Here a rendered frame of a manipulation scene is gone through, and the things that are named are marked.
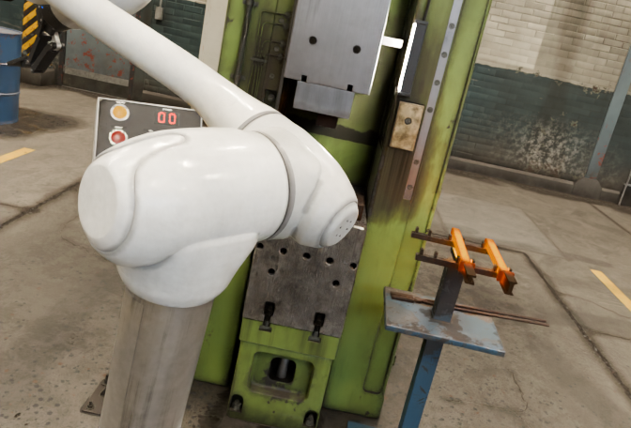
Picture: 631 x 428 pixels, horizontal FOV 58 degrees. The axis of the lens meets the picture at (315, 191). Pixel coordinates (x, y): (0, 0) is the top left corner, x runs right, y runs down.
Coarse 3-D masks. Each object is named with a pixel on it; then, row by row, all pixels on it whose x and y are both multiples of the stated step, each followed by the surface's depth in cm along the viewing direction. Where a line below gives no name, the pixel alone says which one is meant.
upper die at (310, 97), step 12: (300, 84) 194; (312, 84) 194; (348, 84) 215; (300, 96) 195; (312, 96) 195; (324, 96) 195; (336, 96) 194; (348, 96) 194; (300, 108) 196; (312, 108) 196; (324, 108) 196; (336, 108) 196; (348, 108) 195
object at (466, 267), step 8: (456, 232) 206; (456, 240) 197; (456, 248) 193; (464, 248) 191; (464, 256) 183; (464, 264) 175; (472, 264) 176; (464, 272) 175; (472, 272) 170; (464, 280) 170; (472, 280) 171
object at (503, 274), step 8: (488, 240) 204; (488, 248) 199; (496, 248) 198; (496, 256) 189; (504, 264) 184; (504, 272) 173; (512, 272) 176; (504, 280) 174; (512, 280) 169; (504, 288) 171; (512, 288) 168
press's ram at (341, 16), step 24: (312, 0) 186; (336, 0) 186; (360, 0) 186; (384, 0) 185; (312, 24) 189; (336, 24) 188; (360, 24) 188; (384, 24) 187; (288, 48) 191; (312, 48) 191; (336, 48) 190; (360, 48) 191; (288, 72) 193; (312, 72) 193; (336, 72) 192; (360, 72) 192
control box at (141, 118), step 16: (96, 112) 185; (112, 112) 183; (128, 112) 185; (144, 112) 188; (176, 112) 192; (192, 112) 195; (96, 128) 181; (112, 128) 183; (128, 128) 185; (144, 128) 187; (160, 128) 189; (176, 128) 191; (96, 144) 180; (112, 144) 182
